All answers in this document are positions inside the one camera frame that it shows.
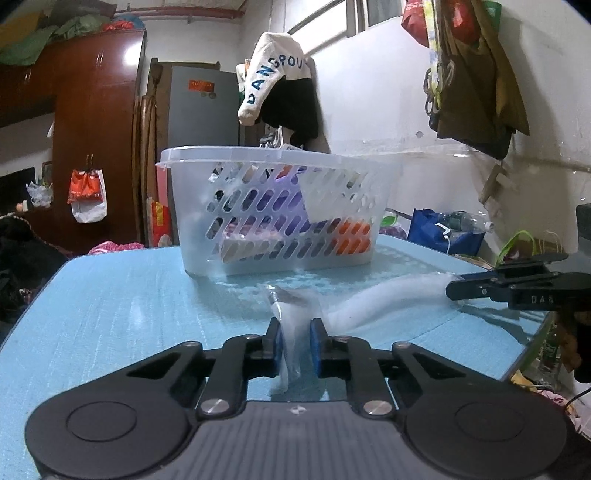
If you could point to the white black hooded sweatshirt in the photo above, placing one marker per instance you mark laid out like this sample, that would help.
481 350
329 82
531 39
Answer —
272 55

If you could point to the dark brown wooden wardrobe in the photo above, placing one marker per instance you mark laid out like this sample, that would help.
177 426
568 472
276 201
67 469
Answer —
92 115

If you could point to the green cloth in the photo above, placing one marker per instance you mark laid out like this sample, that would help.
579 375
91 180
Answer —
27 46

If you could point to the metal pipe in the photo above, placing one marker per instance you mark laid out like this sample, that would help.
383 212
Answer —
318 16

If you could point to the orange white shopping bag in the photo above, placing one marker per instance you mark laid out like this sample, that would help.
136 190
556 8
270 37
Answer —
85 187

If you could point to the black television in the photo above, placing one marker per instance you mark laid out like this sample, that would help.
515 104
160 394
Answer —
18 180

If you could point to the wooden planks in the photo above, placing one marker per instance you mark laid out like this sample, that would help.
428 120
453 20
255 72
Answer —
141 161

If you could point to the white plastic basket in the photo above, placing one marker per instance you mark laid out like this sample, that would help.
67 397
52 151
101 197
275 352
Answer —
198 263

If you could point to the purple tissue pack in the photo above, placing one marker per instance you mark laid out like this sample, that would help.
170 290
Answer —
286 203

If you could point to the clear plastic bag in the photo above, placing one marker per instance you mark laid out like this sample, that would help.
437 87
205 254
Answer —
369 304

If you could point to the white plastic bag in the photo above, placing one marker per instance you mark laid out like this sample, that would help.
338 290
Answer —
39 194

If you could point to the wooden wall bracket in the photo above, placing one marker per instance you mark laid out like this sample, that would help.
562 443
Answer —
498 182

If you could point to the beige medicine box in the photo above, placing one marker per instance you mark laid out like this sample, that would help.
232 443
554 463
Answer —
249 249

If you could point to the pink floral blanket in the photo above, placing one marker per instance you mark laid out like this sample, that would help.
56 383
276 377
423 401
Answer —
115 248

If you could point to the clear plastic water bottle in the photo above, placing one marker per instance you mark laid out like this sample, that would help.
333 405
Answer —
464 221

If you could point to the red paper label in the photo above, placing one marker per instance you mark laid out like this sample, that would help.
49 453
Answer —
201 85

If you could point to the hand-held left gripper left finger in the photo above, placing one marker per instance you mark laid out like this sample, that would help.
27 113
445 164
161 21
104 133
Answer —
277 344

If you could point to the red yellow packet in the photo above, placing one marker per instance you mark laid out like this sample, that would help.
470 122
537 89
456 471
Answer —
159 224

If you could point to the black clothing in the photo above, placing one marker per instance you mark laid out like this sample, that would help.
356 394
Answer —
23 263

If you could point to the red hanging bag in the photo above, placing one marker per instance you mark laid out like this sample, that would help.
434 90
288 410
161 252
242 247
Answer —
415 18

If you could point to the olive hanging bag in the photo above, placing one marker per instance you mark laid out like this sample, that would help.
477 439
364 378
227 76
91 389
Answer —
475 92

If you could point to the blue shopping bag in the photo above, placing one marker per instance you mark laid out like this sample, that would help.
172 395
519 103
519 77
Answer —
425 230

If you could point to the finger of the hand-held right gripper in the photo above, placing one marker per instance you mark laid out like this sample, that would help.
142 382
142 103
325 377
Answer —
480 287
526 264

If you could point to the grey refrigerator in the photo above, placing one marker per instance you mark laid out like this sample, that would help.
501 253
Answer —
194 115

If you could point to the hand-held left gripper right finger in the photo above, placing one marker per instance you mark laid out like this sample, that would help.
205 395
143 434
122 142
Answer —
317 344

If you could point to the orange pill bottle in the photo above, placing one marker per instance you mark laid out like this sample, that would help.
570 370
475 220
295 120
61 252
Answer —
355 235

